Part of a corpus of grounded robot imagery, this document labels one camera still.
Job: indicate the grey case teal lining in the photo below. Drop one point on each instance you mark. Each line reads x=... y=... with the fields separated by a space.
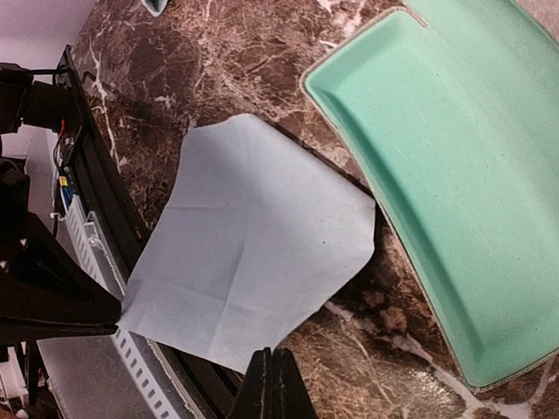
x=450 y=109

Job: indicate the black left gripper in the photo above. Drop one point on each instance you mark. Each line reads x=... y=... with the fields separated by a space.
x=44 y=293

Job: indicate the light blue cleaning cloth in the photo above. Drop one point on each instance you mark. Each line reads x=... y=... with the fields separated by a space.
x=256 y=236

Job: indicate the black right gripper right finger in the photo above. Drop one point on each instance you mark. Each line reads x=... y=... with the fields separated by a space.
x=290 y=398

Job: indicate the white slotted cable duct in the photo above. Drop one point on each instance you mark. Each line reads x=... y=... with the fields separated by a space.
x=143 y=363

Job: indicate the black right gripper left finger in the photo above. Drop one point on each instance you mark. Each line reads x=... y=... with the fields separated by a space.
x=255 y=397

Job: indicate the black front table rail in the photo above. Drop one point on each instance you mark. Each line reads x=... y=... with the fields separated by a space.
x=108 y=236

